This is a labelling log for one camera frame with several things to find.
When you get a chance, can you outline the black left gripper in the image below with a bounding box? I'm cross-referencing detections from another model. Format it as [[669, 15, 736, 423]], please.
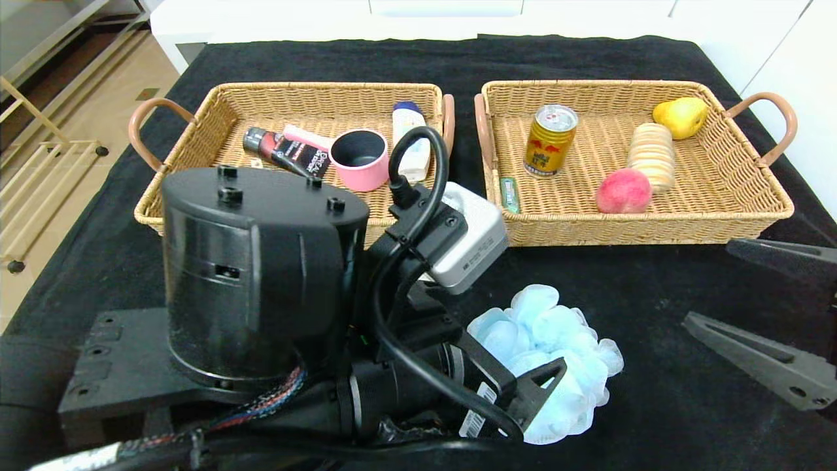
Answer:
[[387, 329, 568, 442]]

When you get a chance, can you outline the light blue mesh bath pouf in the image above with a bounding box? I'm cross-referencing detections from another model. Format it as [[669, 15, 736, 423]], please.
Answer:
[[466, 284, 624, 445]]

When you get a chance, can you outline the pink peach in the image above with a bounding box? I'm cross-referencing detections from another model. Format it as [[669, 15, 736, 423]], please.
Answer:
[[595, 168, 653, 215]]

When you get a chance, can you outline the gold energy drink can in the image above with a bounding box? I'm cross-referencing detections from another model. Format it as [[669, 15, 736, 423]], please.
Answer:
[[523, 103, 579, 179]]

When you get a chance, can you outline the ridged beige bread roll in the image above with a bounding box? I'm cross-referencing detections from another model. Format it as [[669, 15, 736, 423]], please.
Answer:
[[626, 122, 676, 194]]

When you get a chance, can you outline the pink mug with dark inside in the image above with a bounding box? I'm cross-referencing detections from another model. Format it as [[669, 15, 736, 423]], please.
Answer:
[[282, 124, 390, 192]]

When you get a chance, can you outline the small green tube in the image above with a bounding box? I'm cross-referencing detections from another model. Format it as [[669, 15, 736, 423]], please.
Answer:
[[499, 175, 521, 215]]

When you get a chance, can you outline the white bottle with blue cap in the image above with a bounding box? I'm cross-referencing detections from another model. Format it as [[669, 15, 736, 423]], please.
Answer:
[[391, 100, 432, 184]]

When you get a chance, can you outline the yellow pear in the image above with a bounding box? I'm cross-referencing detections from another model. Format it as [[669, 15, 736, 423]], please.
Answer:
[[652, 97, 709, 141]]

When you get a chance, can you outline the black face wash tube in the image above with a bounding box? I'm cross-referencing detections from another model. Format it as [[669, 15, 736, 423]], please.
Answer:
[[242, 126, 331, 179]]

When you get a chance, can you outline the black tablecloth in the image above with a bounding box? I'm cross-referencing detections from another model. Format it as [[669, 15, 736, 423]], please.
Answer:
[[0, 34, 837, 471]]

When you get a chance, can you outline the white cabinet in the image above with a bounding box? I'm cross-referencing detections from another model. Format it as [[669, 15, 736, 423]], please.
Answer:
[[149, 0, 720, 45]]

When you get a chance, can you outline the wooden slatted rack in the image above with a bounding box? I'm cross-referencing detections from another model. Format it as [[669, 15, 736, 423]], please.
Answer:
[[0, 75, 109, 274]]

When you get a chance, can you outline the grey shelf unit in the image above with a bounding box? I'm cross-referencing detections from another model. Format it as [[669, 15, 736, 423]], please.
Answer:
[[0, 0, 152, 89]]

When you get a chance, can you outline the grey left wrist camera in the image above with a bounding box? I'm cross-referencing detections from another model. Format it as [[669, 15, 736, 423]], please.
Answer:
[[425, 182, 509, 295]]

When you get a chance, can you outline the wicker basket with brown handles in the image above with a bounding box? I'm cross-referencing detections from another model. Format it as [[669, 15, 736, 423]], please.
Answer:
[[474, 80, 798, 248], [128, 82, 455, 248]]

